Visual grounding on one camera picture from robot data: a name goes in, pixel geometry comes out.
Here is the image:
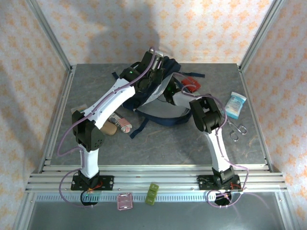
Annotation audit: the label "slotted metal cable duct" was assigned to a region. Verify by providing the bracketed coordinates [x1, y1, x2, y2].
[35, 193, 232, 202]

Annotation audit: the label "aluminium cross rail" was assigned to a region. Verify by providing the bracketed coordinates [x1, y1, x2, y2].
[25, 164, 287, 193]

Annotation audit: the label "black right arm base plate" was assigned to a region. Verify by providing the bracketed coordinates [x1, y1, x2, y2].
[197, 174, 241, 192]

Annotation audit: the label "pink square device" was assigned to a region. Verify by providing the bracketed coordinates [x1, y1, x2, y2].
[117, 193, 133, 211]

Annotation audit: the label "red wallet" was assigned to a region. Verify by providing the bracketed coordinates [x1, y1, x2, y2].
[181, 76, 201, 92]

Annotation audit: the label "aluminium frame post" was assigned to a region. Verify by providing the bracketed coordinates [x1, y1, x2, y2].
[238, 0, 287, 74]
[25, 0, 74, 72]

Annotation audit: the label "aluminium side rail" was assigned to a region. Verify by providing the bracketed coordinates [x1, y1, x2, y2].
[237, 66, 274, 173]
[35, 66, 77, 173]

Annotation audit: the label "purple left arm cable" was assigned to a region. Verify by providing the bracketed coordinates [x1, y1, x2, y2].
[57, 46, 156, 209]

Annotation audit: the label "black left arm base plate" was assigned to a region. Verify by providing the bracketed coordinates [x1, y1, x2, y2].
[71, 175, 114, 191]

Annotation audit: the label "blue white tissue packet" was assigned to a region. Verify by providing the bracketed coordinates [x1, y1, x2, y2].
[224, 92, 247, 120]

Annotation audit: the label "navy blue backpack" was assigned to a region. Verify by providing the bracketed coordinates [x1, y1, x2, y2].
[111, 57, 206, 139]

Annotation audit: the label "grey metal shelf panel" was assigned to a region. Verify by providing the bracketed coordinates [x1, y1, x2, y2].
[14, 191, 297, 230]

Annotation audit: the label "silver metal tongs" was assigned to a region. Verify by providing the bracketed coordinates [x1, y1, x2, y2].
[229, 122, 240, 142]

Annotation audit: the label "flag pattern sock pair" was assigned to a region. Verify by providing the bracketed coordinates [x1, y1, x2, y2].
[109, 112, 132, 133]

